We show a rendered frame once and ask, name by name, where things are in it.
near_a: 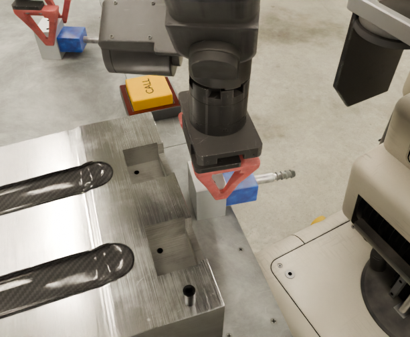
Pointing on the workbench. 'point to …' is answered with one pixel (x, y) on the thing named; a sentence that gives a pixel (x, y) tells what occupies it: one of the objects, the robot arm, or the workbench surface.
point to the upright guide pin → (189, 295)
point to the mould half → (95, 239)
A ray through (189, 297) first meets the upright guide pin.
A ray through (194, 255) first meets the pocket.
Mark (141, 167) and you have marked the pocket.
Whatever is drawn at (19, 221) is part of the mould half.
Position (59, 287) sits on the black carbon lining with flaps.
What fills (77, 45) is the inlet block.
